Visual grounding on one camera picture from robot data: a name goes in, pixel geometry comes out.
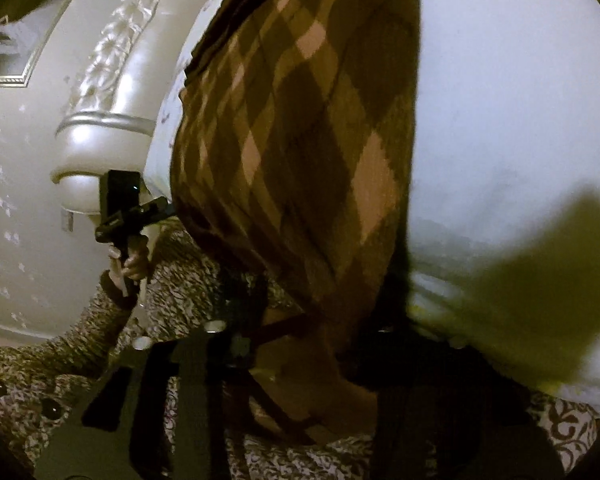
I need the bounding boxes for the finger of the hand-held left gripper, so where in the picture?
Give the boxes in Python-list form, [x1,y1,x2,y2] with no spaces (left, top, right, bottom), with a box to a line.
[138,196,179,227]

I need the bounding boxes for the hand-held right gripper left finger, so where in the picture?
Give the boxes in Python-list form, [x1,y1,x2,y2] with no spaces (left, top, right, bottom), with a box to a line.
[34,271,271,480]

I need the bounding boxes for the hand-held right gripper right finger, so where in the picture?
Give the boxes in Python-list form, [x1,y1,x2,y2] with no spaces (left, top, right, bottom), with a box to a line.
[374,329,567,480]

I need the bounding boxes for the brown argyle knit garment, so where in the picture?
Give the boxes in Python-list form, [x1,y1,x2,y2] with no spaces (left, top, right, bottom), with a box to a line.
[169,0,427,453]

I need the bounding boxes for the person's left forearm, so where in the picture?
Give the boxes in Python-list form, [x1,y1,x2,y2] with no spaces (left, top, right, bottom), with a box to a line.
[40,269,148,363]

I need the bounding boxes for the person's left hand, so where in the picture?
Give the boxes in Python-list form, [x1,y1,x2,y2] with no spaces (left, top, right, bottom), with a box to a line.
[107,239,151,283]

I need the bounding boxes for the white tufted headboard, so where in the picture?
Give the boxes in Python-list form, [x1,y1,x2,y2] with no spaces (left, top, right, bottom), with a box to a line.
[50,0,233,217]

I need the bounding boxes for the silver framed wall picture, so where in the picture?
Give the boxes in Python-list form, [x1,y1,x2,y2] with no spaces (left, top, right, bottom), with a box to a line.
[0,0,87,90]

